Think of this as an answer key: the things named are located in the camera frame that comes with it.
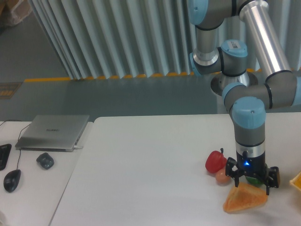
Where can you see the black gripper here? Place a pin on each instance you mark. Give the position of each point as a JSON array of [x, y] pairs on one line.
[[253, 167]]

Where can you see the triangular toast bread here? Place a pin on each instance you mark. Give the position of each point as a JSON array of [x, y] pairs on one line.
[[244, 197]]

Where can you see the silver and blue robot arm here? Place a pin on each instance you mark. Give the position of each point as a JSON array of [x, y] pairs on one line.
[[245, 104]]

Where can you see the green bell pepper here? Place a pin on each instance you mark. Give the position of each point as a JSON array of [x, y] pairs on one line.
[[254, 181]]

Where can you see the brown egg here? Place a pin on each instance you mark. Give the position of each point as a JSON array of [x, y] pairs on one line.
[[221, 177]]

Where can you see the red bell pepper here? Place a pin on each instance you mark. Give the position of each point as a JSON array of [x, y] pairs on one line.
[[215, 161]]

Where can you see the yellow basket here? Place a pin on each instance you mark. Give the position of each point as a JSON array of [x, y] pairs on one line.
[[296, 181]]

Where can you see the silver laptop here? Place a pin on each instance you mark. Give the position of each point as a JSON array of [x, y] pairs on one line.
[[53, 133]]

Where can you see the dark grey small case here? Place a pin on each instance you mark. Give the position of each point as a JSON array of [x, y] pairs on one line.
[[45, 161]]

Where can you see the white folding screen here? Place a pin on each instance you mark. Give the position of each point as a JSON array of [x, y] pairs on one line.
[[119, 38]]

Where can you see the black computer mouse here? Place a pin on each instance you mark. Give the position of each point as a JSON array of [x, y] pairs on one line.
[[11, 180]]

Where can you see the black keyboard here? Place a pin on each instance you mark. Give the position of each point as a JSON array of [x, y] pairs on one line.
[[4, 155]]

